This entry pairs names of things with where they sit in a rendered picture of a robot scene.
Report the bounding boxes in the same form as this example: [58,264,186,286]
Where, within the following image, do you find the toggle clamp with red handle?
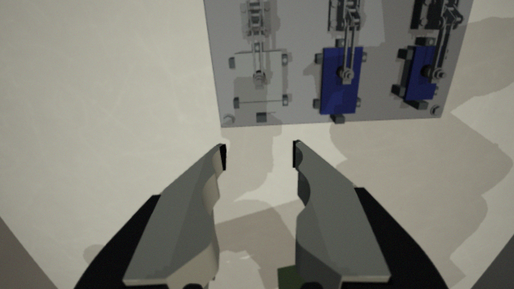
[328,0,362,84]
[410,0,465,83]

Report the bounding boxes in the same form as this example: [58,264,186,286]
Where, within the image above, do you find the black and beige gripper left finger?
[74,143,226,289]

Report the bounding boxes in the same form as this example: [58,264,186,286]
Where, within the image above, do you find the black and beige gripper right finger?
[292,140,449,289]

